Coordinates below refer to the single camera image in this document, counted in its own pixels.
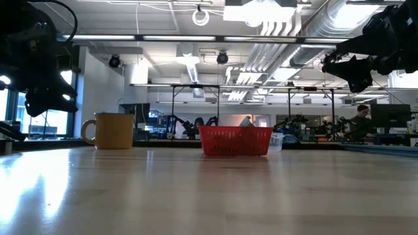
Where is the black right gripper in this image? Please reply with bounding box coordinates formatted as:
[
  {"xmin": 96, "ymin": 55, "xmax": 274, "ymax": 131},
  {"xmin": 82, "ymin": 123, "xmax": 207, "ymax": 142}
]
[{"xmin": 321, "ymin": 48, "xmax": 418, "ymax": 93}]

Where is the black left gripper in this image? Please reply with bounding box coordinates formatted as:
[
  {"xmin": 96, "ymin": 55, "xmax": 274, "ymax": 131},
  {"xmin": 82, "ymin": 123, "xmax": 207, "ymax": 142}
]
[{"xmin": 6, "ymin": 61, "xmax": 78, "ymax": 118}]

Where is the window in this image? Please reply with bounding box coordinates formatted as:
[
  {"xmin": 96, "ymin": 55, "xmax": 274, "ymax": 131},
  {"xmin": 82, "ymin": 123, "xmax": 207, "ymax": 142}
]
[{"xmin": 0, "ymin": 70, "xmax": 76, "ymax": 138}]

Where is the person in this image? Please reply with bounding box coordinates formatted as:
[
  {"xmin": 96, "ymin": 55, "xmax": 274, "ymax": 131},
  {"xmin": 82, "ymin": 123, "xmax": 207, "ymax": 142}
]
[{"xmin": 347, "ymin": 104, "xmax": 376, "ymax": 143}]

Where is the black computer monitor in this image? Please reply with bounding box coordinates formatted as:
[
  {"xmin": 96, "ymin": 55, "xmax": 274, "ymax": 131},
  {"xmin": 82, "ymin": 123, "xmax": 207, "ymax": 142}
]
[
  {"xmin": 119, "ymin": 102, "xmax": 151, "ymax": 127},
  {"xmin": 370, "ymin": 103, "xmax": 412, "ymax": 129}
]

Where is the yellow ceramic mug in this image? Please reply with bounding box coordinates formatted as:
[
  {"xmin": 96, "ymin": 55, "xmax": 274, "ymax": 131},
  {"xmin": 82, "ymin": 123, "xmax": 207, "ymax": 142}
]
[{"xmin": 80, "ymin": 112, "xmax": 135, "ymax": 150}]

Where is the blue grey metal table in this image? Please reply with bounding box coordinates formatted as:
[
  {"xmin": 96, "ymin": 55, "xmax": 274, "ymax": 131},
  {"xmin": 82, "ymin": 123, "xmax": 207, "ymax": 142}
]
[{"xmin": 341, "ymin": 142, "xmax": 418, "ymax": 158}]

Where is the clear plastic container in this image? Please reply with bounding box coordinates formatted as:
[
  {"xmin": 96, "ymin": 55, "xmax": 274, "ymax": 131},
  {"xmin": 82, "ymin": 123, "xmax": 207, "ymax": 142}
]
[{"xmin": 269, "ymin": 132, "xmax": 285, "ymax": 153}]

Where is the white ceiling light panel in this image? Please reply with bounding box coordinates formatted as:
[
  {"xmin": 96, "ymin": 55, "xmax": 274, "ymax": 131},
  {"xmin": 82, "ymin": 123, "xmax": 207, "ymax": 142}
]
[{"xmin": 223, "ymin": 0, "xmax": 297, "ymax": 24}]

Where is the red plastic mesh basket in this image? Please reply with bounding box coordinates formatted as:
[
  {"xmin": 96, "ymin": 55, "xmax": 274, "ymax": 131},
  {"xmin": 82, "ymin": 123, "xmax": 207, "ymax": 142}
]
[{"xmin": 198, "ymin": 125, "xmax": 274, "ymax": 157}]

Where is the black background station frame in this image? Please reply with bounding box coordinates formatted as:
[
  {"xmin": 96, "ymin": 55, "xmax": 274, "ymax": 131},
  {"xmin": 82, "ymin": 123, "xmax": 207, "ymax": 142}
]
[
  {"xmin": 169, "ymin": 84, "xmax": 221, "ymax": 140},
  {"xmin": 287, "ymin": 86, "xmax": 336, "ymax": 140}
]

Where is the silver ceiling duct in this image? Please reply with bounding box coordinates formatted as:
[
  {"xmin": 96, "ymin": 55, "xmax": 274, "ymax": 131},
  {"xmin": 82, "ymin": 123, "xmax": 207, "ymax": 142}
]
[{"xmin": 289, "ymin": 0, "xmax": 388, "ymax": 69}]

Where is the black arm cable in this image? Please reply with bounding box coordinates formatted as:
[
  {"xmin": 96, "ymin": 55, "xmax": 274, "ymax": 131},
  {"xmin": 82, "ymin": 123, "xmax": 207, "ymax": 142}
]
[{"xmin": 48, "ymin": 0, "xmax": 79, "ymax": 43}]

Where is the white cable coil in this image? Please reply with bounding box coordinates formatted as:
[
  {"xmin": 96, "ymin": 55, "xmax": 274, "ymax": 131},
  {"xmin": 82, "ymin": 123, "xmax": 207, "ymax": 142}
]
[{"xmin": 191, "ymin": 8, "xmax": 210, "ymax": 27}]

